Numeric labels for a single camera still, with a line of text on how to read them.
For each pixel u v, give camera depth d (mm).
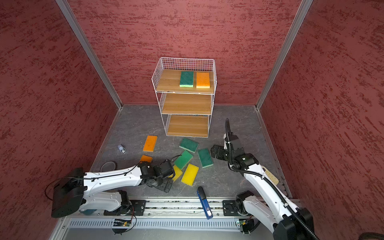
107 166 881
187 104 932
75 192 404
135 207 741
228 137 599
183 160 896
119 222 726
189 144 965
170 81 761
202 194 744
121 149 937
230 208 740
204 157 915
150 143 976
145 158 924
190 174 855
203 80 736
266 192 452
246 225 714
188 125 1072
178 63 897
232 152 595
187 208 758
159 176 639
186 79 745
